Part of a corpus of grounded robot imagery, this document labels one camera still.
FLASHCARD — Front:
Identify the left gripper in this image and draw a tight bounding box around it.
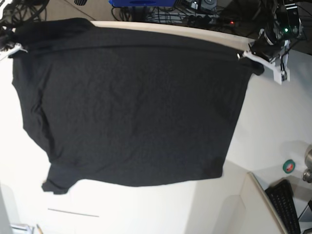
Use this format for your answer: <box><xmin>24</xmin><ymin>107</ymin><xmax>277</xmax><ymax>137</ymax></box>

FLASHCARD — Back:
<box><xmin>249</xmin><ymin>29</ymin><xmax>285</xmax><ymax>63</ymax></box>

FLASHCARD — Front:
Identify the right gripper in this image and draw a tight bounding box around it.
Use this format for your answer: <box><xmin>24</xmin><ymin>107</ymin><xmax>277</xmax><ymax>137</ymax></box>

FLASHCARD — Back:
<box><xmin>0</xmin><ymin>26</ymin><xmax>17</xmax><ymax>53</ymax></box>

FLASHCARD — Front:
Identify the black t-shirt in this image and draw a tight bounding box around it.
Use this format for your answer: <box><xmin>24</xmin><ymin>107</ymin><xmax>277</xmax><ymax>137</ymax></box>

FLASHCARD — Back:
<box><xmin>12</xmin><ymin>19</ymin><xmax>264</xmax><ymax>195</ymax></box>

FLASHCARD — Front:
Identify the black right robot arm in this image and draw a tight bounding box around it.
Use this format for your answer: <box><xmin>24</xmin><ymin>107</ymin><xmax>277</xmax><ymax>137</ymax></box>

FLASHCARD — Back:
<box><xmin>0</xmin><ymin>0</ymin><xmax>49</xmax><ymax>53</ymax></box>

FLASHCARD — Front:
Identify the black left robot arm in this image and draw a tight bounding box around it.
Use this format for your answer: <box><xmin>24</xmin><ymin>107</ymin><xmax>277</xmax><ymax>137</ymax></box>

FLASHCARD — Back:
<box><xmin>250</xmin><ymin>0</ymin><xmax>303</xmax><ymax>62</ymax></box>

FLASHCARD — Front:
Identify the blue box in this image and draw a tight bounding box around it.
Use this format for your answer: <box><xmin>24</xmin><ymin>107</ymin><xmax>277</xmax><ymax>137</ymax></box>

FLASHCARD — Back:
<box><xmin>109</xmin><ymin>0</ymin><xmax>181</xmax><ymax>7</ymax></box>

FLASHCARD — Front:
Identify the green tape roll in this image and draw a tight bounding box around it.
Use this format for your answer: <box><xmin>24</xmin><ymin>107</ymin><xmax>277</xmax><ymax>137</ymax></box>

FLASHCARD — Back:
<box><xmin>282</xmin><ymin>159</ymin><xmax>296</xmax><ymax>174</ymax></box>

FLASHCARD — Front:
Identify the silver metal cylinder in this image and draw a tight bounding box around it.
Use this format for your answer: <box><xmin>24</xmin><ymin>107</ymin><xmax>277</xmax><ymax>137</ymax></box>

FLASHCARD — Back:
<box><xmin>302</xmin><ymin>145</ymin><xmax>312</xmax><ymax>184</ymax></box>

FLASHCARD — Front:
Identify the black keyboard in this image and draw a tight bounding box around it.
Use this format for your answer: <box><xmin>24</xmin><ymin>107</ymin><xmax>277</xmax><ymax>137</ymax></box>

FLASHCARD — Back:
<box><xmin>265</xmin><ymin>179</ymin><xmax>301</xmax><ymax>234</ymax></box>

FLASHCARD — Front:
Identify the beige partition panel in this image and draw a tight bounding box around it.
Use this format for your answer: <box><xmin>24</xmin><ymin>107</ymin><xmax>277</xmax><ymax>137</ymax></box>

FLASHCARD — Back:
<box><xmin>240</xmin><ymin>172</ymin><xmax>288</xmax><ymax>234</ymax></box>

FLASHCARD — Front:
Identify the pencil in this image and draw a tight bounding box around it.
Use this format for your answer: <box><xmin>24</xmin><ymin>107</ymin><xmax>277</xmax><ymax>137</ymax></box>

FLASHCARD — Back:
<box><xmin>36</xmin><ymin>224</ymin><xmax>43</xmax><ymax>234</ymax></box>

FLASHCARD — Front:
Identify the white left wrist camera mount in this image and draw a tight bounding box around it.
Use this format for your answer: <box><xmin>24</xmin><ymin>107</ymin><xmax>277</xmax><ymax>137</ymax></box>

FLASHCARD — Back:
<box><xmin>237</xmin><ymin>51</ymin><xmax>291</xmax><ymax>85</ymax></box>

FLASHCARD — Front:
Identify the white cable grommet plate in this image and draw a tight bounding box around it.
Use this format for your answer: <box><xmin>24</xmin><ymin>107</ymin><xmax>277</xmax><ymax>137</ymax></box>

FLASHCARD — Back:
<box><xmin>37</xmin><ymin>205</ymin><xmax>102</xmax><ymax>234</ymax></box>

